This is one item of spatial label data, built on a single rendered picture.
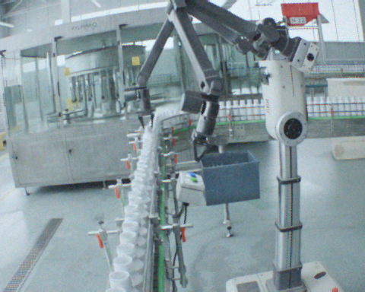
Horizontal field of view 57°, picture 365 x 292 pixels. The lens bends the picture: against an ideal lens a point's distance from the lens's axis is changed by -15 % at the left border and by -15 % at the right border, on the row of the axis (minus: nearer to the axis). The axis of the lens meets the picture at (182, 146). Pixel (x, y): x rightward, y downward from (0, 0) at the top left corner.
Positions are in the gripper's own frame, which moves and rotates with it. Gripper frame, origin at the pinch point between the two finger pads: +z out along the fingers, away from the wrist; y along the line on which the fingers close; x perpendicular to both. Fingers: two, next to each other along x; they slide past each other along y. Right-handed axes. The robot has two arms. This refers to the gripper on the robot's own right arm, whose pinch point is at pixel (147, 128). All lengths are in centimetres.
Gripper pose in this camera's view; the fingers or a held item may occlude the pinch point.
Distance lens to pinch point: 195.8
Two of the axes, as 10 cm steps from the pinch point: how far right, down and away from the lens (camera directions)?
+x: 0.4, 2.0, -9.8
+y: -9.9, 1.2, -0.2
